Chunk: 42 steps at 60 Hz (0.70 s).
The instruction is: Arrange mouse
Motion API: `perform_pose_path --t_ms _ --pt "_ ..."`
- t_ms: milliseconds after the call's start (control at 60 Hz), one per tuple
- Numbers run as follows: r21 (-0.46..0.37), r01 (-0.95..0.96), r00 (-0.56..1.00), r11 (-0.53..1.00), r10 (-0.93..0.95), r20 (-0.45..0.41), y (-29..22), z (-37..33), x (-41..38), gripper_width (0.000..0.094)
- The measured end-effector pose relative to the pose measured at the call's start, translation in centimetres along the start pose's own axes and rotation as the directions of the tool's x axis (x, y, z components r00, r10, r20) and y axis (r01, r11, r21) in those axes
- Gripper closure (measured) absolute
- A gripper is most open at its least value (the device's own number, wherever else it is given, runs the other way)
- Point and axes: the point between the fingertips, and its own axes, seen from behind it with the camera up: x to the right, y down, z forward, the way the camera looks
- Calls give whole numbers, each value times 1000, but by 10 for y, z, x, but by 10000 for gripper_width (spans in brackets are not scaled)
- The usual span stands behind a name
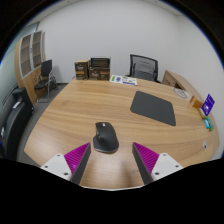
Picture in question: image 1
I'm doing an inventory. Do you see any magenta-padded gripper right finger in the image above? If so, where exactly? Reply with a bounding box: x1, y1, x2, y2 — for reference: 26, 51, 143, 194
132, 142, 184, 185

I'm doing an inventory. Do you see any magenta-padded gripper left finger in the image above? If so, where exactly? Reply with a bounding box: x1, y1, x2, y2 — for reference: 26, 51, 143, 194
40, 142, 92, 185

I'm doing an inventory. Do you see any black computer mouse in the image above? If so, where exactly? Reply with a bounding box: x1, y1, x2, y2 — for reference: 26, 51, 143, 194
92, 121, 120, 154

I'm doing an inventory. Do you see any dark grey mouse pad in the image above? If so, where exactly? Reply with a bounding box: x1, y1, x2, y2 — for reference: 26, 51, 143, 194
129, 90, 177, 127

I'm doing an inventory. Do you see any large black office chair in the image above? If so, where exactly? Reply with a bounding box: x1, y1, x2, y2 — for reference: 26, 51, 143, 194
0, 87, 35, 161

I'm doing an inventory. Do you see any green packet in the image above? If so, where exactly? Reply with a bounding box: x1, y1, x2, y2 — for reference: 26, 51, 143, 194
203, 116, 215, 132

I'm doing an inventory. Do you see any small yellow-brown box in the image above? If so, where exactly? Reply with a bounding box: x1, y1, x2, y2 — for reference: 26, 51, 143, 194
198, 107, 207, 120

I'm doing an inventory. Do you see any round white grey disc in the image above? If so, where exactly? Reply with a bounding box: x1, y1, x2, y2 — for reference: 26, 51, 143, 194
173, 87, 191, 100

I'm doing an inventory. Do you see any orange box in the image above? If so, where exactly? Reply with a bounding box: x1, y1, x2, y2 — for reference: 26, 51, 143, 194
189, 95, 204, 109

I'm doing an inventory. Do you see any purple card box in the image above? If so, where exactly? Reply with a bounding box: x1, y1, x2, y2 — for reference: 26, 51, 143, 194
201, 93, 216, 117

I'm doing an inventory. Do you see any white printed sheet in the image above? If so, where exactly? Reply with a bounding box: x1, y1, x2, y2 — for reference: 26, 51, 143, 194
109, 74, 138, 87

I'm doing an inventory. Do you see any wooden side desk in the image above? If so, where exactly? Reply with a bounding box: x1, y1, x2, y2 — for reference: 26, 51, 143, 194
161, 69, 204, 101

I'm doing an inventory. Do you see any grey backpack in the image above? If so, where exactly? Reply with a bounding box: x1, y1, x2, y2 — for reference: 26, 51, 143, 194
132, 61, 156, 81

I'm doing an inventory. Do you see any tall brown cardboard box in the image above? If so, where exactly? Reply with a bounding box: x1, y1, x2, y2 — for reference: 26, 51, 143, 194
74, 59, 91, 81

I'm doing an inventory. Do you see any black mesh office chair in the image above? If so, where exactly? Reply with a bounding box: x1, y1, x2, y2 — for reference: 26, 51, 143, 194
125, 53, 160, 83

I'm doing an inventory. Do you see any small black visitor chair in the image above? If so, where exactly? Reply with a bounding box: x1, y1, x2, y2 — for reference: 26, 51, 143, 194
34, 59, 58, 103

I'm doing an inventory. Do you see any black cardboard box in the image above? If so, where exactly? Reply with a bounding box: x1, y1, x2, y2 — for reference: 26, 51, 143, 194
90, 56, 112, 69

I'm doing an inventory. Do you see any wooden shelf unit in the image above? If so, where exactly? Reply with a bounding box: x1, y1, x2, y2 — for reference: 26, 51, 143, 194
13, 29, 48, 104

